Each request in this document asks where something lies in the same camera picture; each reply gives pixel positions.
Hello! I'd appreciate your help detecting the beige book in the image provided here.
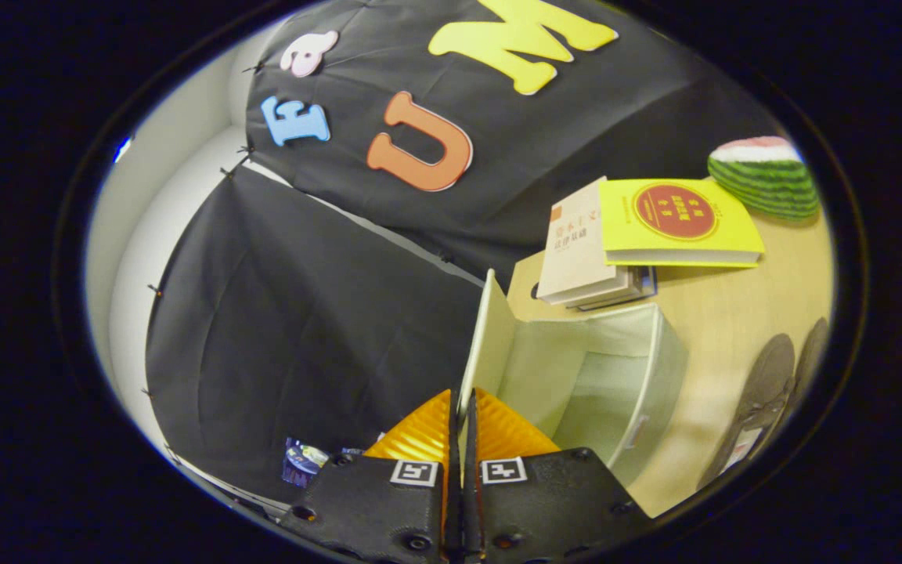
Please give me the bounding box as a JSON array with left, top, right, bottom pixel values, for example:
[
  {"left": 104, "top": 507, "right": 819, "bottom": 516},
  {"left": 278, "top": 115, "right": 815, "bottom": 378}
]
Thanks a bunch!
[{"left": 536, "top": 175, "right": 640, "bottom": 308}]

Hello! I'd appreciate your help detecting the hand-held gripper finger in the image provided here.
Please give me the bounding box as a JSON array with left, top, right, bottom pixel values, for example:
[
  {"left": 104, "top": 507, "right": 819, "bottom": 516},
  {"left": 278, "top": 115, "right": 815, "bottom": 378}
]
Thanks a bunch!
[
  {"left": 463, "top": 386, "right": 653, "bottom": 564},
  {"left": 277, "top": 388, "right": 464, "bottom": 564}
]

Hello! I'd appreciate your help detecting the brown fuzzy shoe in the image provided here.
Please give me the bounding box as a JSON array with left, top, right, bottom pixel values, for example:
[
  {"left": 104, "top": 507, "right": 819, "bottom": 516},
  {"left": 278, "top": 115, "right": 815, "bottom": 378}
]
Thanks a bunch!
[
  {"left": 781, "top": 317, "right": 832, "bottom": 408},
  {"left": 698, "top": 333, "right": 796, "bottom": 490}
]

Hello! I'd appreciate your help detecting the blue and white printed packet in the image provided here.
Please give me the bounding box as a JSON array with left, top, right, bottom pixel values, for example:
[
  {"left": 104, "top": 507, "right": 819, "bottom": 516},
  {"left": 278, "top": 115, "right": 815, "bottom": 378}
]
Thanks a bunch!
[{"left": 283, "top": 437, "right": 366, "bottom": 488}]

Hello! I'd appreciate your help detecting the watermelon slice plush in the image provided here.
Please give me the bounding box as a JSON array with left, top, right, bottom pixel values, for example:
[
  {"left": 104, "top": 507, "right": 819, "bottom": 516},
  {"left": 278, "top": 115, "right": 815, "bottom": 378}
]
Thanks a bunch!
[{"left": 707, "top": 136, "right": 820, "bottom": 221}]

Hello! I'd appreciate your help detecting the yellow book with red circle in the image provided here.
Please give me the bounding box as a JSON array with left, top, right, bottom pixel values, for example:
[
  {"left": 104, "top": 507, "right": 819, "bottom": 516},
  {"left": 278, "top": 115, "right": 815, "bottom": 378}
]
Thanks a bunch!
[{"left": 598, "top": 178, "right": 766, "bottom": 269}]

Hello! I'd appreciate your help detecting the cream fabric storage box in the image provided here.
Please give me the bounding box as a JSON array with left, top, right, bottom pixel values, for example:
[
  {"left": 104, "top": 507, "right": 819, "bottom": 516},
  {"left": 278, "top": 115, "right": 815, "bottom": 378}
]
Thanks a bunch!
[{"left": 457, "top": 269, "right": 689, "bottom": 488}]

